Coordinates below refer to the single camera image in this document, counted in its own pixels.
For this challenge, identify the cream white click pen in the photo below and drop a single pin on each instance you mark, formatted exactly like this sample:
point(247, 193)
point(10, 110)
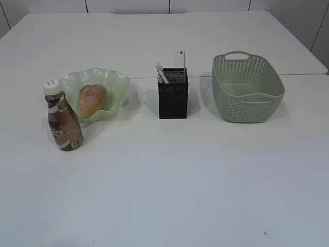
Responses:
point(164, 78)

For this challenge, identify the light blue click pen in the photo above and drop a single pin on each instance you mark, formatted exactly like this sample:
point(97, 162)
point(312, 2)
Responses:
point(159, 72)

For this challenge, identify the clear plastic ruler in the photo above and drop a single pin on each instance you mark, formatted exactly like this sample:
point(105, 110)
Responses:
point(180, 59)

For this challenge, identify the sugared bread loaf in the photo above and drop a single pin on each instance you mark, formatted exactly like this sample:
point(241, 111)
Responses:
point(91, 99)

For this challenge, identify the brown plastic drink bottle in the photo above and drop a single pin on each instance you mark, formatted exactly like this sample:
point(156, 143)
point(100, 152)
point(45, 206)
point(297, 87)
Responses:
point(62, 119)

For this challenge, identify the black mesh pen holder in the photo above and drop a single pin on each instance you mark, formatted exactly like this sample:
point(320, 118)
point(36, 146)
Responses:
point(173, 97)

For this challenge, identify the green wavy glass plate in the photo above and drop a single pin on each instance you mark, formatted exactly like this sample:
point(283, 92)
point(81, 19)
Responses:
point(116, 84)

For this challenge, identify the green plastic woven basket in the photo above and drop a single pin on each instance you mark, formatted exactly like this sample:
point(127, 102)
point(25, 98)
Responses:
point(246, 88)

